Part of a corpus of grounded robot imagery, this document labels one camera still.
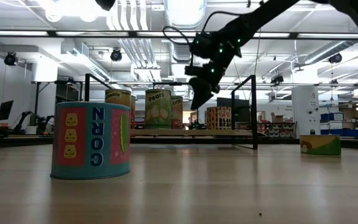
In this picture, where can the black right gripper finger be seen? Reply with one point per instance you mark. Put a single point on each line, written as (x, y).
(208, 91)
(197, 93)

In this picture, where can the tall corn can red label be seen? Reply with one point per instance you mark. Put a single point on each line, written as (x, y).
(176, 112)

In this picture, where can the spicy black beans can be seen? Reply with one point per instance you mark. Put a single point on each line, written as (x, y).
(218, 118)

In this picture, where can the pears can green label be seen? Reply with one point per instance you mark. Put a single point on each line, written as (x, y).
(158, 109)

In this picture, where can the silver-lidded labelled tin can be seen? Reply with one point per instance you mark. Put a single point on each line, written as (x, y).
(133, 109)

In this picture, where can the beans can yellow label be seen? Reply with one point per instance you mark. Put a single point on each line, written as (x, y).
(118, 97)

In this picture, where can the teal corn can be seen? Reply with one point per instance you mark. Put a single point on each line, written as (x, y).
(90, 140)

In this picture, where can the background black robot arm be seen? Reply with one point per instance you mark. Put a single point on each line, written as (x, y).
(23, 119)

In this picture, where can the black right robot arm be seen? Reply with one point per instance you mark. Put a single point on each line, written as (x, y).
(259, 18)

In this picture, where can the black round ceiling fixture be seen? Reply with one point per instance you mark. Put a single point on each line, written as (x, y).
(116, 55)
(277, 79)
(335, 58)
(10, 59)

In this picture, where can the cardboard box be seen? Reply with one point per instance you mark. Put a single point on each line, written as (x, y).
(277, 118)

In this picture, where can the low mushroom can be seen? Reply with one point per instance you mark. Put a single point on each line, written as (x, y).
(320, 144)

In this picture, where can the blue storage bin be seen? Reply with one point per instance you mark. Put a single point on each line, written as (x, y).
(337, 116)

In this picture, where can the black computer monitor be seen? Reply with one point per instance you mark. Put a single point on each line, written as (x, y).
(5, 110)

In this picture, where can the black metal shelf bracket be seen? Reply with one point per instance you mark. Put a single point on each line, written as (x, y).
(253, 109)
(87, 87)

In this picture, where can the silver ventilation duct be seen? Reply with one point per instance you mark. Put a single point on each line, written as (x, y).
(185, 12)

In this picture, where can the black overhead camera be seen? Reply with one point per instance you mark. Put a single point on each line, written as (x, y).
(104, 3)

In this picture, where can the black aluminium rig frame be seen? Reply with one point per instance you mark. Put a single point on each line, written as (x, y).
(26, 141)

